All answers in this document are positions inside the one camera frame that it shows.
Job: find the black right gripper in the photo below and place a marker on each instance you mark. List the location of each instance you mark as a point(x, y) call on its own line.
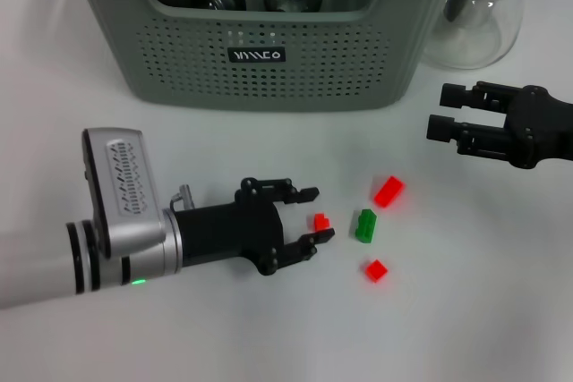
point(539, 127)

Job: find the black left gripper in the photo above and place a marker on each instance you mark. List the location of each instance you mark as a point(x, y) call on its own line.
point(228, 232)

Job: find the small red stepped brick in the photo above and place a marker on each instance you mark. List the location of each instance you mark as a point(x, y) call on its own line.
point(320, 222)

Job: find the bright red square brick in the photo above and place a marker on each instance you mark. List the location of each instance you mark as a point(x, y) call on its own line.
point(376, 271)

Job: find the grey-green perforated storage bin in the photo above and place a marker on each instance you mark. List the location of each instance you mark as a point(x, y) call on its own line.
point(268, 82)

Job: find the green toy brick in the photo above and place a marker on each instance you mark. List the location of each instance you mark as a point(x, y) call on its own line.
point(366, 226)

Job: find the glass carafe black lid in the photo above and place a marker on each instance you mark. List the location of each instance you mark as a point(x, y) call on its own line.
point(474, 33)

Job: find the bright red rectangular brick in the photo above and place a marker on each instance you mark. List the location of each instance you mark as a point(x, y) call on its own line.
point(388, 192)

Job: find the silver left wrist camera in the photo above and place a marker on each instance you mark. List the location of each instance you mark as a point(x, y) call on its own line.
point(125, 185)

